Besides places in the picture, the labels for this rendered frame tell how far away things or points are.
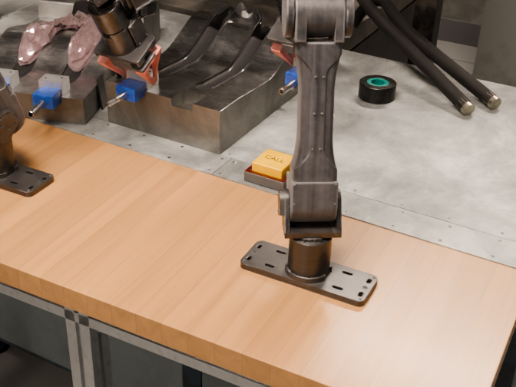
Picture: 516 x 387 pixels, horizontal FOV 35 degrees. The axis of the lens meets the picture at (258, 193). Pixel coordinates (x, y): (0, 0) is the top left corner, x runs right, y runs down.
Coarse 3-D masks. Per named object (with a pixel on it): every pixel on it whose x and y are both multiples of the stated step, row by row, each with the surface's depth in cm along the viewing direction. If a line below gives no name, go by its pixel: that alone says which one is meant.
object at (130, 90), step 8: (128, 72) 156; (152, 72) 156; (128, 80) 156; (136, 80) 156; (144, 80) 155; (120, 88) 154; (128, 88) 153; (136, 88) 153; (144, 88) 156; (120, 96) 152; (128, 96) 154; (136, 96) 154; (112, 104) 150
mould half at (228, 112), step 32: (192, 32) 177; (224, 32) 175; (160, 64) 168; (192, 64) 169; (224, 64) 169; (256, 64) 168; (288, 64) 170; (160, 96) 154; (224, 96) 155; (256, 96) 161; (288, 96) 174; (160, 128) 158; (192, 128) 154; (224, 128) 152
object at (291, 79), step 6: (294, 60) 152; (294, 66) 153; (288, 72) 150; (294, 72) 150; (288, 78) 150; (294, 78) 150; (288, 84) 147; (294, 84) 148; (282, 90) 146; (288, 90) 146
